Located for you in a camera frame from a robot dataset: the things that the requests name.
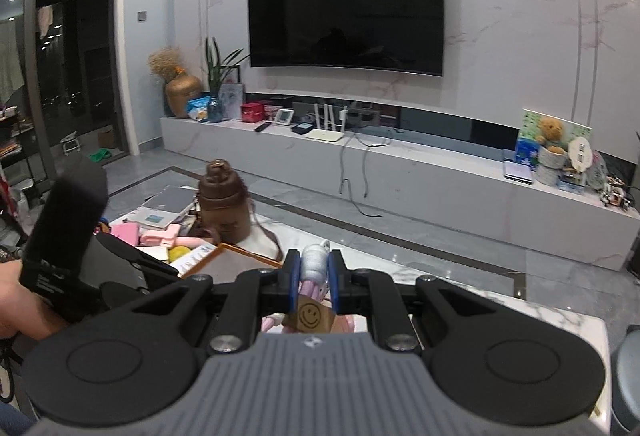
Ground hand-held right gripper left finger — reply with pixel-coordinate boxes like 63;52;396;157
100;248;302;356

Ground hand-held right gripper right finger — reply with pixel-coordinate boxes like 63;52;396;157
327;250;540;353

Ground pink lanyard with smiley tag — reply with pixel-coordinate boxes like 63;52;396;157
260;240;356;334

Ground white marble desktop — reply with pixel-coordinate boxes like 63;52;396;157
107;216;612;417

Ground person's left hand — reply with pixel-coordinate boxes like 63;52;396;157
0;261;71;340

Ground pink small box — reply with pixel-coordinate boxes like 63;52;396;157
110;223;138;244

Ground grey photo book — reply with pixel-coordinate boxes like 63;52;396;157
122;186;198;227

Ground white box with label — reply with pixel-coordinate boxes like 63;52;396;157
170;243;218;274

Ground pink phone holder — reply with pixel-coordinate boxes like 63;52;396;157
137;223;211;249

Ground brown water bottle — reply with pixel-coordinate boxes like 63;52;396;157
192;159;283;261

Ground white marble television console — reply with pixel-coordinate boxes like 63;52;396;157
160;90;640;271

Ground white router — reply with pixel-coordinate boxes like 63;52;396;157
306;103;348;141

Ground gold vase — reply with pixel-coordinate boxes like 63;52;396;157
165;70;202;119

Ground blue snack bag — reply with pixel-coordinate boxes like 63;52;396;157
187;96;211;123

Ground glass balcony door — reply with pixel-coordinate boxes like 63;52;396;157
0;0;132;177

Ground dried flowers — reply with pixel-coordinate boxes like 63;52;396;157
147;46;183;81

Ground white flat box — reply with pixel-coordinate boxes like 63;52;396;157
502;156;535;187

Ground green plant in blue vase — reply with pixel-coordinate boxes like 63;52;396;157
205;36;251;123

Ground green painting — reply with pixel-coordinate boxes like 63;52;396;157
515;109;592;167

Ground brown teddy bear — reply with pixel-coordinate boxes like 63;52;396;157
537;116;566;149

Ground black television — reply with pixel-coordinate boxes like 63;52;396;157
247;0;445;77

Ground round white hand fan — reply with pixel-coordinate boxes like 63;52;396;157
567;137;596;174

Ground round patterned fan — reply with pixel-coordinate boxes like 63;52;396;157
590;153;608;191

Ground black and white toy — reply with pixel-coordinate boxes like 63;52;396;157
602;178;640;209

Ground grey trash can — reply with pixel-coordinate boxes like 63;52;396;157
612;326;640;434

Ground black cable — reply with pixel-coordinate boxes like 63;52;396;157
339;136;396;219

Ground picture frame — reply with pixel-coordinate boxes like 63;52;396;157
219;83;245;121

